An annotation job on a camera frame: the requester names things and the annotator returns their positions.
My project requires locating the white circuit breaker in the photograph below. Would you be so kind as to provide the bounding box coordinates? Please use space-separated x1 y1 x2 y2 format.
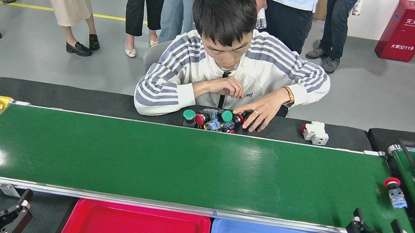
300 120 331 147

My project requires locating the red plastic tray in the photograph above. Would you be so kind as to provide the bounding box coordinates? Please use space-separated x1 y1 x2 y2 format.
58 195 212 233

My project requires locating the wide green conveyor belt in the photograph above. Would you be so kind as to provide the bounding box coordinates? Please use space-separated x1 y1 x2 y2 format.
0 97 415 233

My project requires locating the person's left hand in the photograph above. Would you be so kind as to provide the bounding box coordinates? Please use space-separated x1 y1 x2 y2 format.
230 82 293 137

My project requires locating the person's right hand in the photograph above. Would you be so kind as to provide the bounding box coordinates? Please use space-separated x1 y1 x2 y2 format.
207 73 247 100

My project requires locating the red fire extinguisher cabinet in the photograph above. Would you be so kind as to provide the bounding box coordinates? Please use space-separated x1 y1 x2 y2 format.
373 0 415 64

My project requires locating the seated person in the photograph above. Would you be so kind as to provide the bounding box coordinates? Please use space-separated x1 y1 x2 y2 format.
131 0 343 141

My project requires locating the grey chair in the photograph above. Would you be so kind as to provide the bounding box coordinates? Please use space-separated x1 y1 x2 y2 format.
142 37 172 76

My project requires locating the white flask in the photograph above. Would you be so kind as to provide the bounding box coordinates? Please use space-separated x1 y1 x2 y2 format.
352 0 365 17

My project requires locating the brown cardboard box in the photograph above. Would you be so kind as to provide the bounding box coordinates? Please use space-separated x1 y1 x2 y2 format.
313 0 329 20

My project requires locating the clear water bottle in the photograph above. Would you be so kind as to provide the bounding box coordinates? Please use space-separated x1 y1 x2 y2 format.
254 7 270 31

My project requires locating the red bracelet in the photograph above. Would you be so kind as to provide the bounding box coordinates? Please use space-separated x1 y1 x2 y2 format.
281 86 296 105

